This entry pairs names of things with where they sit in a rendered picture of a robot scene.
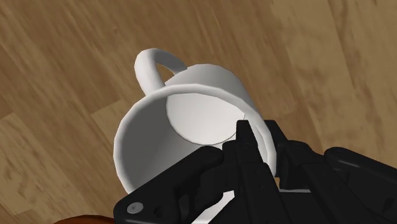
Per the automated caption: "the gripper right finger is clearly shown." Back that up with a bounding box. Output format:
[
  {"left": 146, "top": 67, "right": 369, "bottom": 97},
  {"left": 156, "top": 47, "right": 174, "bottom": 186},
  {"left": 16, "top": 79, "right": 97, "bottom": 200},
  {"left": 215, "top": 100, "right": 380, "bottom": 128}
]
[{"left": 264, "top": 119, "right": 397, "bottom": 224}]

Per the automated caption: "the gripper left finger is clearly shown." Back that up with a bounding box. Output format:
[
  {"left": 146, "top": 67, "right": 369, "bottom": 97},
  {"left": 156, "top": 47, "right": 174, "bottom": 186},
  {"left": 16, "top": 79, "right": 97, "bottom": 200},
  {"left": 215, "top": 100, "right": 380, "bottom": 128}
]
[{"left": 113, "top": 120, "right": 293, "bottom": 224}]

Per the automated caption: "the white mug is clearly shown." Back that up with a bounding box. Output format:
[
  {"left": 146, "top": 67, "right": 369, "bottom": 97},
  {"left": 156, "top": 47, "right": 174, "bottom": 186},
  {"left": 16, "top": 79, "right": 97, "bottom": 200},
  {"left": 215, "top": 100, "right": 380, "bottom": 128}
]
[{"left": 113, "top": 48, "right": 278, "bottom": 224}]

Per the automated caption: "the reddish brown rounded object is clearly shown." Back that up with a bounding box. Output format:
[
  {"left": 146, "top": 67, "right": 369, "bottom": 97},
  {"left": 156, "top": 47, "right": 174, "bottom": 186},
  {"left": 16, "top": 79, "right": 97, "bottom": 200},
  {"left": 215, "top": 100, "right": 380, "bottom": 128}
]
[{"left": 57, "top": 215, "right": 116, "bottom": 224}]

